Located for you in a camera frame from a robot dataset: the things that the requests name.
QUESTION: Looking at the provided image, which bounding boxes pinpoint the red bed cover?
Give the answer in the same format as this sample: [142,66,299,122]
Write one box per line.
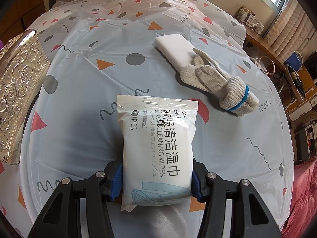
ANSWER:
[282,158,316,237]

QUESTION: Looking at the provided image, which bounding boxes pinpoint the white cleaning wipes pack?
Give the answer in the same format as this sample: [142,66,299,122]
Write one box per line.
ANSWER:
[116,95,198,212]

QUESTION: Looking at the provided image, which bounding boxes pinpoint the packets on window sill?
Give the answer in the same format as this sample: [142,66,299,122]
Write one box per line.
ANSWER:
[237,6,264,35]

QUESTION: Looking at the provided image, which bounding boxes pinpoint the knitted grey work gloves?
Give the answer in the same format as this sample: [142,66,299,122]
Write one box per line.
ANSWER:
[180,48,259,116]

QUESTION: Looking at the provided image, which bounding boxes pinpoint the beige patterned curtain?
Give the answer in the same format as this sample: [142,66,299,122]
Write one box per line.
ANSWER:
[264,0,315,63]

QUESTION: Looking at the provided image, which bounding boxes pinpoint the patterned white tablecloth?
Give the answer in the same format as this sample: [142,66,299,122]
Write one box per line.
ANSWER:
[1,0,294,237]

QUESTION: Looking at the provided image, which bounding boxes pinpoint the wooden desk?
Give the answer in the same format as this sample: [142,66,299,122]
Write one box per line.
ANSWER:
[243,32,317,105]

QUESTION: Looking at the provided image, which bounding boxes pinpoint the wooden cabinet wall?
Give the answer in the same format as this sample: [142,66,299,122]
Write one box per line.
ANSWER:
[1,0,46,45]

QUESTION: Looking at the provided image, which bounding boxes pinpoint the white sponge block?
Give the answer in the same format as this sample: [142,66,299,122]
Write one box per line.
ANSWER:
[154,34,197,73]

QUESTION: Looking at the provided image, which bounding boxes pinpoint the ornate gold tissue box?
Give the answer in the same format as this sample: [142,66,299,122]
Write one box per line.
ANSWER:
[1,29,50,165]

